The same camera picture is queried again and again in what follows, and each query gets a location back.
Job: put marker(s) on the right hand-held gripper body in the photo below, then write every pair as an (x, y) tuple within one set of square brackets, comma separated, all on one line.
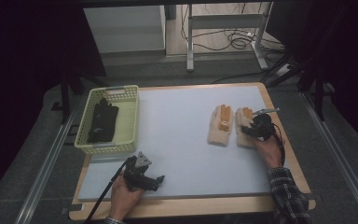
[(262, 126)]

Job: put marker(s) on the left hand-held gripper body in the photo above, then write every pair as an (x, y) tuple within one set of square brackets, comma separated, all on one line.
[(138, 175)]

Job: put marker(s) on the beige fluffy glove orange fingers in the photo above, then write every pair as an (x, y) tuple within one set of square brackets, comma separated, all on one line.
[(241, 119), (220, 127)]

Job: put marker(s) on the yellow-green plastic basket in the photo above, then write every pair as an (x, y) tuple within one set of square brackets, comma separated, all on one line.
[(126, 124)]

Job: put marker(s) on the person's left hand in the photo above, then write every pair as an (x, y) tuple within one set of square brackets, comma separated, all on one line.
[(124, 197)]

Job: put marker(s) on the person's right hand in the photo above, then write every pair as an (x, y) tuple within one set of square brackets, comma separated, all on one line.
[(268, 152)]

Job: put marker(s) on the wooden table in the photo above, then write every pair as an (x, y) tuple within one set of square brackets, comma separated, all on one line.
[(180, 208)]

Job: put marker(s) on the white foam mat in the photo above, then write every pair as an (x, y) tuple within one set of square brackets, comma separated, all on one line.
[(183, 149)]

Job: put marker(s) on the white power strip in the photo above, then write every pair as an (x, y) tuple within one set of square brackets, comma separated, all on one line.
[(282, 70)]

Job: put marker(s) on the dark tripod stand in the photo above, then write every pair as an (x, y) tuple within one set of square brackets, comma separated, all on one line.
[(310, 77)]

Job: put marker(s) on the dark stand legs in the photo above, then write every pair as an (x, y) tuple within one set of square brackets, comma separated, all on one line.
[(65, 96)]

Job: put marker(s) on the dark curtain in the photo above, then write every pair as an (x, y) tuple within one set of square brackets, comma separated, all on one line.
[(21, 46), (348, 56)]

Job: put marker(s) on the white cabinet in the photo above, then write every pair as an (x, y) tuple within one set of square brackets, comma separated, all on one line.
[(127, 28)]

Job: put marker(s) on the metal floor rail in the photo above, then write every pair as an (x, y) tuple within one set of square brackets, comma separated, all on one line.
[(338, 158), (46, 168)]

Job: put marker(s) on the grey metal desk frame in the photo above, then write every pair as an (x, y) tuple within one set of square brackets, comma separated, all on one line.
[(227, 21)]

